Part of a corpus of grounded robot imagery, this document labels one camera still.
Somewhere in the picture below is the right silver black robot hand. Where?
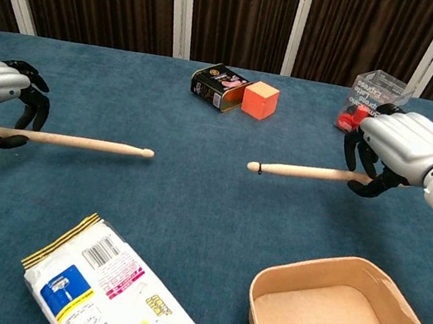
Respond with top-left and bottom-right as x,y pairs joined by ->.
334,95 -> 433,209

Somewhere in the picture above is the wooden drumstick with black band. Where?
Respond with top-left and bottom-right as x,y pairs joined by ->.
245,153 -> 409,201

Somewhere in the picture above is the plain wooden drumstick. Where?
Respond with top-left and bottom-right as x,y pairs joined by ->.
0,121 -> 156,165

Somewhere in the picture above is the red coffee capsule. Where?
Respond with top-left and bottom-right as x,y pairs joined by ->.
334,111 -> 356,134
348,106 -> 372,127

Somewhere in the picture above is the clear plastic capsule box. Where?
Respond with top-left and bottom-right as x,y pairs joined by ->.
333,63 -> 418,144

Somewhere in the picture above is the orange foam cube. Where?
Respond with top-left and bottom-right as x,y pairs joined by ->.
239,78 -> 282,124

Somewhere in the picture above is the black tin can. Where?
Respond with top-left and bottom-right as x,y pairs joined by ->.
186,59 -> 256,118

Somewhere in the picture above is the blue velvet tablecloth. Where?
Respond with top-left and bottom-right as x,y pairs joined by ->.
0,24 -> 433,324

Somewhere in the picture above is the white snack bag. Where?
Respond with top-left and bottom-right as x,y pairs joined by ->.
10,201 -> 244,324

